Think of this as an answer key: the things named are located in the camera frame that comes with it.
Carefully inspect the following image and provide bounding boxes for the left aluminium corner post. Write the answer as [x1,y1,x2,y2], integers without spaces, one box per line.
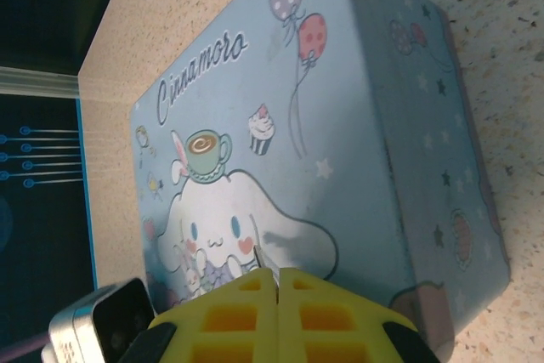
[0,65,82,101]

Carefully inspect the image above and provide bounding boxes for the light blue cartoon tin box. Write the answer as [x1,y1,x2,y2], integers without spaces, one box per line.
[128,0,511,363]

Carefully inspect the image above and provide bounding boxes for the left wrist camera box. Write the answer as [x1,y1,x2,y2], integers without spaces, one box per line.
[40,276,155,363]

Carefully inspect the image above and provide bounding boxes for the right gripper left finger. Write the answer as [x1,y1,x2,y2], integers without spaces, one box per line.
[121,268,280,363]

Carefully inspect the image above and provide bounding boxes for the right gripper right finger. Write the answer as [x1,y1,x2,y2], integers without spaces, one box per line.
[278,267,426,363]

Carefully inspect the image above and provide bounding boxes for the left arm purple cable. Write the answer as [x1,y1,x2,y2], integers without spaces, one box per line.
[0,331,53,354]

